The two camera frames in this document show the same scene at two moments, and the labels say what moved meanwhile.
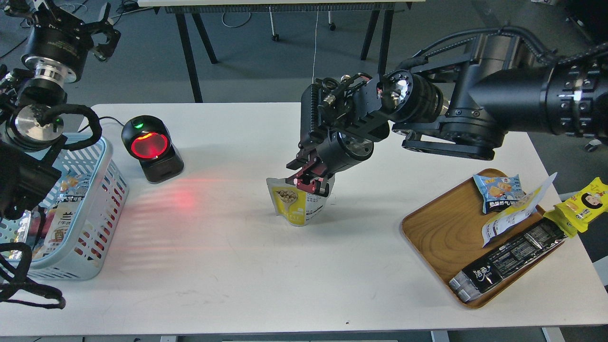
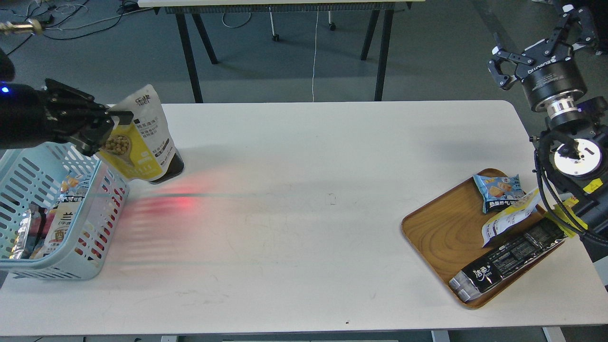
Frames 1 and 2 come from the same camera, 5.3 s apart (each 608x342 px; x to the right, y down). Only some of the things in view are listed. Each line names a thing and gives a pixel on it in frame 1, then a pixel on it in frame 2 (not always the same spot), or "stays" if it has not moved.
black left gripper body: x=57 y=46 to x=72 y=117
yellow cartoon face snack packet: x=575 y=213 stays
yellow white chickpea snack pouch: x=300 y=208 to x=142 y=147
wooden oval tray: x=444 y=235 stays
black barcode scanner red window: x=147 y=139 stays
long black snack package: x=548 y=234 stays
